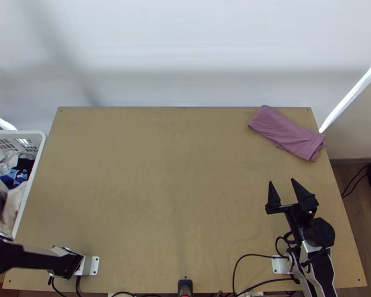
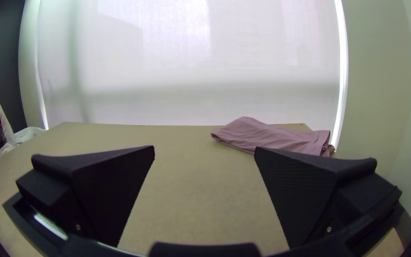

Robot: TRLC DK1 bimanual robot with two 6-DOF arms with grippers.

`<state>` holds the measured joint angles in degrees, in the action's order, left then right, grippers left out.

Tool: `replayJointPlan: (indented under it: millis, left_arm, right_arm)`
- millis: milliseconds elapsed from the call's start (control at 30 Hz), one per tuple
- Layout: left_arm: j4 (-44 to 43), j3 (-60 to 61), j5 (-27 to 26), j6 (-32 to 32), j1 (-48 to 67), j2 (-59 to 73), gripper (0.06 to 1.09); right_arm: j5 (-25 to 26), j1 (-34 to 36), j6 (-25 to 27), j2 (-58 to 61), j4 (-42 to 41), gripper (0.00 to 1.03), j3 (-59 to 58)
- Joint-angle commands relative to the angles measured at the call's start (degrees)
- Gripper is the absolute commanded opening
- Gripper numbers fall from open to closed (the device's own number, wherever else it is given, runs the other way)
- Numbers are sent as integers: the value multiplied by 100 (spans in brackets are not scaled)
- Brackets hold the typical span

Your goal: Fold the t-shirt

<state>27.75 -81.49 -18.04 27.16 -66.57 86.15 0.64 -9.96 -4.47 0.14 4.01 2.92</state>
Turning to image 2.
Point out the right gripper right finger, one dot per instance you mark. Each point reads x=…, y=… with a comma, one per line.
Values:
x=298, y=192

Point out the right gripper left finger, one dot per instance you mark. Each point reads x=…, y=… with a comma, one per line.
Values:
x=98, y=185

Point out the pink t-shirt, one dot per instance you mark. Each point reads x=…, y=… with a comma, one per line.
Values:
x=262, y=137

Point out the white laundry basket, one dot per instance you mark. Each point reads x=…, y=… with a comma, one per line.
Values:
x=26, y=135

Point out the white light strip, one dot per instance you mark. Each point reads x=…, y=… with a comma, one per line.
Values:
x=341, y=71

